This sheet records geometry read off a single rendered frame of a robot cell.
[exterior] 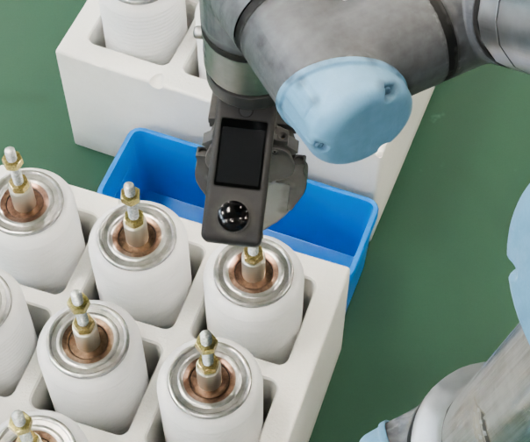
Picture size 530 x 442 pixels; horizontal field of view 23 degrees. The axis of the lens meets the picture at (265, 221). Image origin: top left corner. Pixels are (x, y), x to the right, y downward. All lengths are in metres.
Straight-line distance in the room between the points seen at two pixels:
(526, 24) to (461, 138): 0.85
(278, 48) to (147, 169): 0.72
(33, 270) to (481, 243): 0.55
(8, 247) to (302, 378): 0.31
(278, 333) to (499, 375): 0.57
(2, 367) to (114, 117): 0.40
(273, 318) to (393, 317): 0.31
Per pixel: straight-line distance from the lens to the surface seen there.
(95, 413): 1.21
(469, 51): 0.85
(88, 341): 1.16
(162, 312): 1.27
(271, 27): 0.83
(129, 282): 1.21
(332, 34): 0.81
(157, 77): 1.44
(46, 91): 1.67
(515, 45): 0.79
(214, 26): 0.90
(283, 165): 1.02
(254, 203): 0.96
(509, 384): 0.66
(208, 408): 1.14
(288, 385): 1.23
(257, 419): 1.18
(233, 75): 0.93
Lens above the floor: 1.29
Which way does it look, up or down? 58 degrees down
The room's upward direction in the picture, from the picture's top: straight up
